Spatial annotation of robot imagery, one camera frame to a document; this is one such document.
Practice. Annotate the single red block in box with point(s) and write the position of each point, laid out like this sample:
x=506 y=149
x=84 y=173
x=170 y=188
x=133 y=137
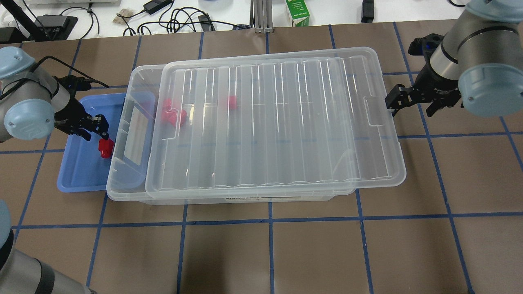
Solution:
x=232 y=102

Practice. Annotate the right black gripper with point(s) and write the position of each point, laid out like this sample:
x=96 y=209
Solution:
x=436 y=87

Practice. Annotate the red block cluster in box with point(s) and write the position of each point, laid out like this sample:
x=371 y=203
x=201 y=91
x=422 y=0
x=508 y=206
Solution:
x=174 y=116

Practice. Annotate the green white carton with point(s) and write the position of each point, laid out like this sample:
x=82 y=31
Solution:
x=298 y=13

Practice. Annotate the black power adapter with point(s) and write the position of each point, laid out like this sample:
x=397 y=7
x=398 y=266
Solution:
x=153 y=6

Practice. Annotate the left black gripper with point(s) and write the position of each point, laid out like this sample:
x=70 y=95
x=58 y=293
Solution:
x=72 y=116

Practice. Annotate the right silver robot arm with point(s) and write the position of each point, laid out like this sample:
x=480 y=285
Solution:
x=477 y=63

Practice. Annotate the aluminium frame post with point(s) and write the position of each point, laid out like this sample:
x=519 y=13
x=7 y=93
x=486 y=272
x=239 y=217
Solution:
x=261 y=16

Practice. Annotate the clear plastic storage box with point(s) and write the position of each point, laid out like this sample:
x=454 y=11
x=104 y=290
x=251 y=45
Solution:
x=229 y=134

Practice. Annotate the blue plastic tray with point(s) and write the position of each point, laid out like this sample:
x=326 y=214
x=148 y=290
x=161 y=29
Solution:
x=88 y=155

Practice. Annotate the clear plastic box lid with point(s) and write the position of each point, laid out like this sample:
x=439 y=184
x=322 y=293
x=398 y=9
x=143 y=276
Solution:
x=353 y=76

